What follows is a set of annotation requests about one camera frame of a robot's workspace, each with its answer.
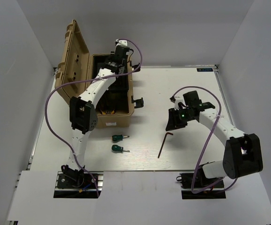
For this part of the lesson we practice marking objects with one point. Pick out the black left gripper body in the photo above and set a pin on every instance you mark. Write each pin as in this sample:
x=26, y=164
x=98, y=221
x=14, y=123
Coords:
x=125, y=70

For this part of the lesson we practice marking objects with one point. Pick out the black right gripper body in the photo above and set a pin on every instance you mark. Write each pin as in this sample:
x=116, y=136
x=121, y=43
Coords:
x=185, y=117

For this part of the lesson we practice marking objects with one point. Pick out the brown hex key with bend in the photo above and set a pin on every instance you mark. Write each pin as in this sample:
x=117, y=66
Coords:
x=163, y=142

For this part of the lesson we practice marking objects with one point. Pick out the yellow black pliers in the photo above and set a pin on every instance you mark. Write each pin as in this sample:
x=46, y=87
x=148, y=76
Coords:
x=107, y=111

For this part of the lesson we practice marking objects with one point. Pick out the tan plastic toolbox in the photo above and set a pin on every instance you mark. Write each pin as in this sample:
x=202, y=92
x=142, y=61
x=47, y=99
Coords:
x=78, y=69

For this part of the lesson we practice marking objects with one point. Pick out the green stubby screwdriver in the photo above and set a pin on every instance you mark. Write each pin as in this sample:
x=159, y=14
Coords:
x=117, y=138
x=117, y=148

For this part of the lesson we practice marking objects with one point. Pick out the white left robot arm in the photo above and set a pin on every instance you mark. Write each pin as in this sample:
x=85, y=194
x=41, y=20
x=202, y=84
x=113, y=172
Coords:
x=82, y=112

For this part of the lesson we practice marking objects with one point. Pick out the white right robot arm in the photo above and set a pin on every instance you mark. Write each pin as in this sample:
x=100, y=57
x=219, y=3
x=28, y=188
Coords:
x=242, y=152

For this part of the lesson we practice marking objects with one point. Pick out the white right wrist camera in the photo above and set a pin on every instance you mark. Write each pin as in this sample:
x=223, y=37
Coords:
x=178, y=102

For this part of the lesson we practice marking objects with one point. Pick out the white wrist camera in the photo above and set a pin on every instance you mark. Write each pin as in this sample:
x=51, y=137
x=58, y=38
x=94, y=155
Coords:
x=121, y=42
x=178, y=102

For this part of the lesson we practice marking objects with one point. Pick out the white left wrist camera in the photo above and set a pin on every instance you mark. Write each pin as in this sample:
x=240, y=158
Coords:
x=121, y=42

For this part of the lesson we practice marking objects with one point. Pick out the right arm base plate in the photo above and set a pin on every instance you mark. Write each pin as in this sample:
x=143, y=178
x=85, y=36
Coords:
x=214, y=192

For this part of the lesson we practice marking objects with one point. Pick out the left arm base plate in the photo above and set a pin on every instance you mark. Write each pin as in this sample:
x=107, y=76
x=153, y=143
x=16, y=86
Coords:
x=86, y=188

